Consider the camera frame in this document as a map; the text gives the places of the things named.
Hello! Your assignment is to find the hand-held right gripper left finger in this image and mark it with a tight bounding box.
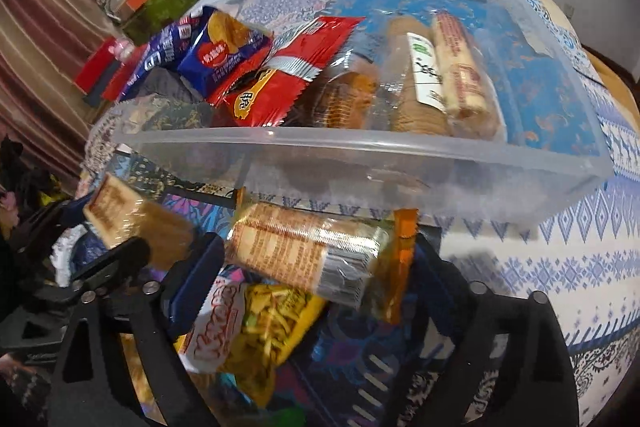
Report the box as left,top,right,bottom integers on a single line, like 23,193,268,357
50,232,226,427

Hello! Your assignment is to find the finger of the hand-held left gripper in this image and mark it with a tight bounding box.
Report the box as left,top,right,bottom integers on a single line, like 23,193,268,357
77,239,151,293
20,202,96,248

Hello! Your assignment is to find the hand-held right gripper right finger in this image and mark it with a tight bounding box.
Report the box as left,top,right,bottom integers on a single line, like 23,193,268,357
410,232,581,427

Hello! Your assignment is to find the cream biscuit pack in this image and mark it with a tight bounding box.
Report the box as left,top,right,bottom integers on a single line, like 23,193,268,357
82,174,196,268
430,11,503,140

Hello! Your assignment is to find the orange-ended cracker pack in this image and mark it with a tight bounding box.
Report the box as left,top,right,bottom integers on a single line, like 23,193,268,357
225,202,418,323

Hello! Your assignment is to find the clear plastic storage container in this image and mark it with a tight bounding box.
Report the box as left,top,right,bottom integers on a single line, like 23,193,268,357
92,0,613,228

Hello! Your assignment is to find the blue white snack packet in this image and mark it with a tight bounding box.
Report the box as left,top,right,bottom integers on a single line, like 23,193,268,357
120,19,201,100

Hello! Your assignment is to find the blue chips snack packet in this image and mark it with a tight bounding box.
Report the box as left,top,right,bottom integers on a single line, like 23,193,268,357
177,6,273,102

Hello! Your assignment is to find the red snack packet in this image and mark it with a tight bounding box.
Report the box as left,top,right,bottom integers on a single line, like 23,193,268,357
207,16,366,128

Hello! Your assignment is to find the clear round biscuit pack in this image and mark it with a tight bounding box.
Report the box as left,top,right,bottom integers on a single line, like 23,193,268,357
295,52,381,130

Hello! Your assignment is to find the pile of snack packets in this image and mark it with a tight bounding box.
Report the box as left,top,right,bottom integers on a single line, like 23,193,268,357
380,14,451,135

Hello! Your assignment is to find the white yellow snack packet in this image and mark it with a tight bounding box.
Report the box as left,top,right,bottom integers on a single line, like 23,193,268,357
175,279,326,408

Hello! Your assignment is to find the patchwork printed quilt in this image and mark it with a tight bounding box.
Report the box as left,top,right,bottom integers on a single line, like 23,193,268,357
75,0,640,427

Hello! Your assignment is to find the red box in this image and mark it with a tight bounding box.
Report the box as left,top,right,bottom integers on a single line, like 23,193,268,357
75,39,121,90

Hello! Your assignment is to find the striped brown curtain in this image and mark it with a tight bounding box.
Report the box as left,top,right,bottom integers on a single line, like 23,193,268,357
0,0,118,188

